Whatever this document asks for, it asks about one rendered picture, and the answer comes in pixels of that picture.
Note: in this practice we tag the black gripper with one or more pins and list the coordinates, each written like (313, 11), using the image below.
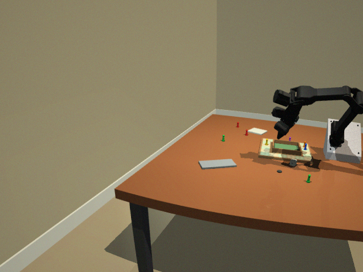
(289, 121)

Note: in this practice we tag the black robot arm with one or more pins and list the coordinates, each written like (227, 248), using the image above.
(307, 95)

